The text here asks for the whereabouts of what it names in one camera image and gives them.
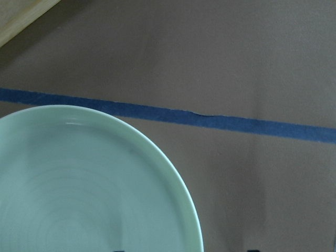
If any light green ceramic plate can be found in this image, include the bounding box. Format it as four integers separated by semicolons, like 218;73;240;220
1;105;204;251

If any wooden dish rack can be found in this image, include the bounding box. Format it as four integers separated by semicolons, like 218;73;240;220
1;0;60;47

